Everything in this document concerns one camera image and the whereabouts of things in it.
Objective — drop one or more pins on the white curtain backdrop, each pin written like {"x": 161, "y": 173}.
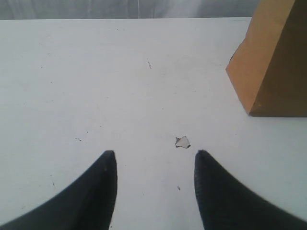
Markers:
{"x": 124, "y": 9}

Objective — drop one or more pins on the brown paper shopping bag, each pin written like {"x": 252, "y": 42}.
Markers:
{"x": 269, "y": 68}

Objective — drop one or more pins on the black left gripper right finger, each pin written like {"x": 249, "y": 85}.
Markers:
{"x": 226, "y": 204}

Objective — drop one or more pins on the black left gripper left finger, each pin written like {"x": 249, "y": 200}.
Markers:
{"x": 86, "y": 204}

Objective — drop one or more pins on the small torn paper scrap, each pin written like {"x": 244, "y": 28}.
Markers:
{"x": 182, "y": 142}

